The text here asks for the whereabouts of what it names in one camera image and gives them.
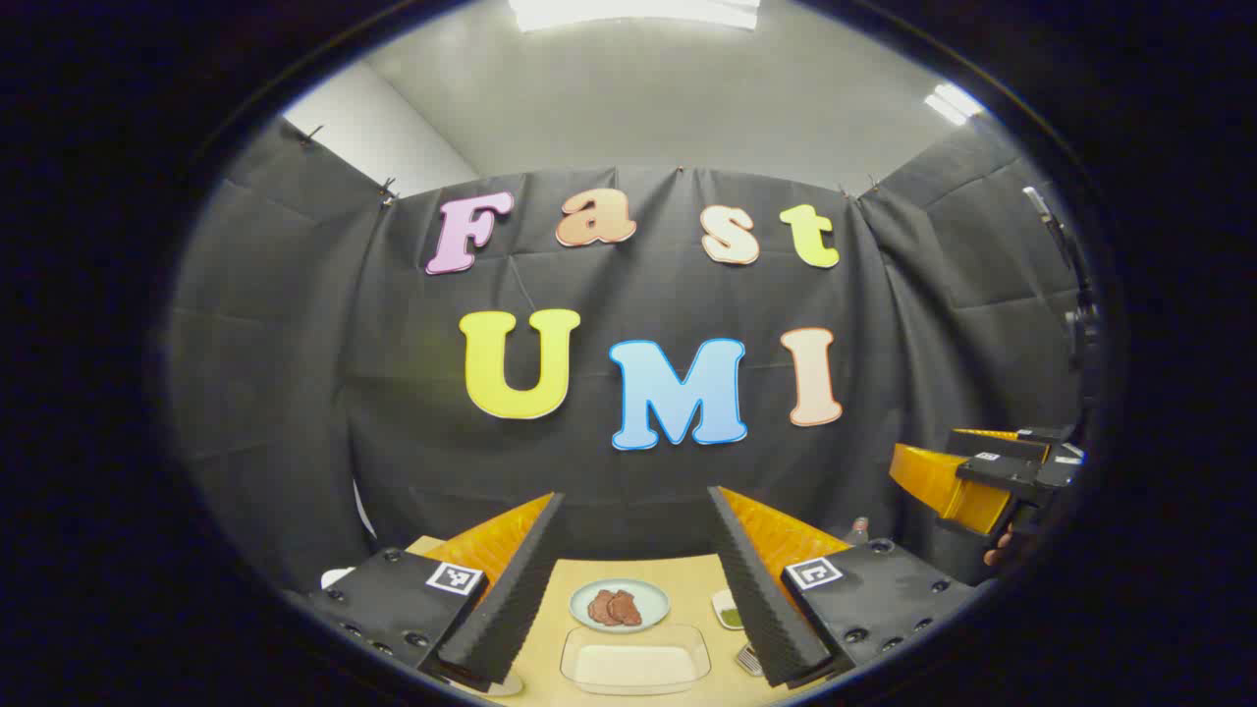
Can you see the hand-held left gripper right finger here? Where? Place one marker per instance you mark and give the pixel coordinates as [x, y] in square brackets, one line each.
[751, 589]

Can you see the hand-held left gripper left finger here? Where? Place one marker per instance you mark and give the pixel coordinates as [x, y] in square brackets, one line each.
[520, 589]

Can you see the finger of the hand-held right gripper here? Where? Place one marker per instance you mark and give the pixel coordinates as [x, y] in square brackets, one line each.
[953, 491]
[1041, 437]

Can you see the white divided tray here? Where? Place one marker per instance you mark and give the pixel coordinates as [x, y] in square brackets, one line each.
[725, 601]

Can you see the light green plate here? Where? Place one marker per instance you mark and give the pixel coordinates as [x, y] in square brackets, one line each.
[589, 624]

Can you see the brown cooked meat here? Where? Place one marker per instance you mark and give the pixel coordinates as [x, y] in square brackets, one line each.
[615, 608]

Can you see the clear plastic water bottle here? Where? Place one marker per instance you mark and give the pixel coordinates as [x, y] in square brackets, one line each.
[860, 530]

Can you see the clear plastic container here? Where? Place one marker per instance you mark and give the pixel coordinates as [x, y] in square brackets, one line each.
[635, 638]

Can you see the black backdrop cloth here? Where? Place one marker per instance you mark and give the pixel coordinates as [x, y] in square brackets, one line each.
[638, 471]

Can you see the ceiling light panel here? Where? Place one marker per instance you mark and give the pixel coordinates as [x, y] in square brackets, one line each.
[953, 103]

